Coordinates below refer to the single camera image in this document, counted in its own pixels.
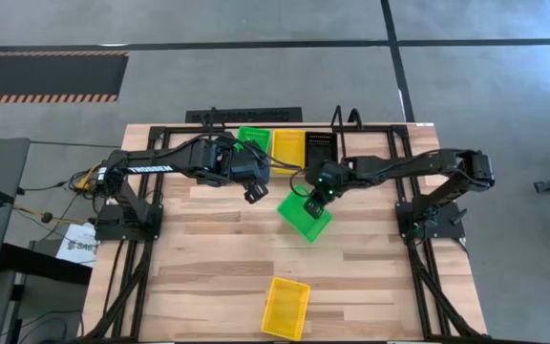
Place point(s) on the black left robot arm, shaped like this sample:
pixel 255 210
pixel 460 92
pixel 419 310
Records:
pixel 151 168

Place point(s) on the black slotted plastic basket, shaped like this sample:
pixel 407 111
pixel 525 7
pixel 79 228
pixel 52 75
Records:
pixel 321 148

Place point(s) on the yellow slotted plastic basket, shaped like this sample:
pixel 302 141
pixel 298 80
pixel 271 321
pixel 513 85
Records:
pixel 286 308
pixel 288 148

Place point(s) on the green slotted plastic basket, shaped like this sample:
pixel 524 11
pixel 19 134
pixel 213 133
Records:
pixel 254 136
pixel 294 210

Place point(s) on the black aluminium rig frame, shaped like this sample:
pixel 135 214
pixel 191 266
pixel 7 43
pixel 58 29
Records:
pixel 154 130

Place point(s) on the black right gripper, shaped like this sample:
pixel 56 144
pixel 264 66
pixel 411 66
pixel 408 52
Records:
pixel 325 184

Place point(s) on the white printed paper sheet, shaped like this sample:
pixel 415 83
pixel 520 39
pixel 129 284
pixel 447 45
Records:
pixel 79 246

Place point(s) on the black bench board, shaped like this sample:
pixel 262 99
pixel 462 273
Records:
pixel 41 265

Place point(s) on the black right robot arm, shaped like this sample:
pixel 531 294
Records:
pixel 399 165

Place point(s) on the black round plug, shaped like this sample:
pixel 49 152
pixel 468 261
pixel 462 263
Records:
pixel 46 218

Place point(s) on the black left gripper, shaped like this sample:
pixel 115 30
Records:
pixel 251 169

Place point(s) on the black arched bracket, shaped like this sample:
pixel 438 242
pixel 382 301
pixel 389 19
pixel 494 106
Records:
pixel 354 113

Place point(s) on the black orange-striped floor mat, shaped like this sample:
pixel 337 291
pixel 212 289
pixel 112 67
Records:
pixel 46 76

